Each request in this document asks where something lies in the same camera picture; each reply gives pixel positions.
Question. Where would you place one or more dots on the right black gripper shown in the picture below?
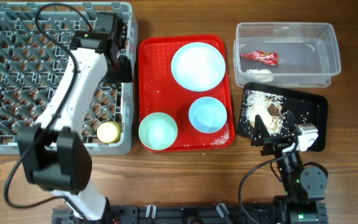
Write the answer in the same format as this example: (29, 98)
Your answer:
(275, 145)

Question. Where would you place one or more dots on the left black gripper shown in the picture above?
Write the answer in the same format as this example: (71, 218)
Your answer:
(125, 75)

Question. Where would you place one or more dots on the brown food scraps with rice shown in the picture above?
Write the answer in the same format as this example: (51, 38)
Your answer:
(269, 106)

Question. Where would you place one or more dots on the white napkin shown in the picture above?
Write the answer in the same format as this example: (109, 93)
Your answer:
(260, 75)

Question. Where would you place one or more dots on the yellow plastic cup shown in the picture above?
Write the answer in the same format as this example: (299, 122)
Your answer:
(109, 132)

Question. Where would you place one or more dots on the red snack wrapper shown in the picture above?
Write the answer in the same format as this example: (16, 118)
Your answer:
(268, 58)

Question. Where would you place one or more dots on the small light blue bowl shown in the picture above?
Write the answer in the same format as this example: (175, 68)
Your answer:
(207, 115)

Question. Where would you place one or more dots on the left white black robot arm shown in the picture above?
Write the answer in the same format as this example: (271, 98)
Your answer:
(52, 152)

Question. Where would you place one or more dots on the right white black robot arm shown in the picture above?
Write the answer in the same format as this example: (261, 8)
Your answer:
(304, 183)

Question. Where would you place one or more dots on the black rectangular waste tray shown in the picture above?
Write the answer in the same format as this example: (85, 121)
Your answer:
(307, 108)

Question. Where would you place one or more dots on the clear plastic waste bin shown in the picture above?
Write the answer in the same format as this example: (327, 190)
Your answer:
(308, 53)

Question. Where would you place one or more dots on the grey plastic dishwasher rack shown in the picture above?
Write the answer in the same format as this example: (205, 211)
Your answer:
(32, 63)

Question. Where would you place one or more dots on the red plastic serving tray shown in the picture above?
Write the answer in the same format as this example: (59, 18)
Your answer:
(159, 92)

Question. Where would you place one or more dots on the spilled rice on tray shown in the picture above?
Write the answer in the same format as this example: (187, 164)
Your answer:
(199, 140)

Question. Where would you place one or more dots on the light green bowl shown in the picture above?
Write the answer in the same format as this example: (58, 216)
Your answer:
(158, 131)

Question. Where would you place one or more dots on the large light blue plate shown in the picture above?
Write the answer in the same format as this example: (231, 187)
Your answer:
(198, 66)

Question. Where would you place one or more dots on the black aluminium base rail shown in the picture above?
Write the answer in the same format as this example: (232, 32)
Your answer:
(257, 213)

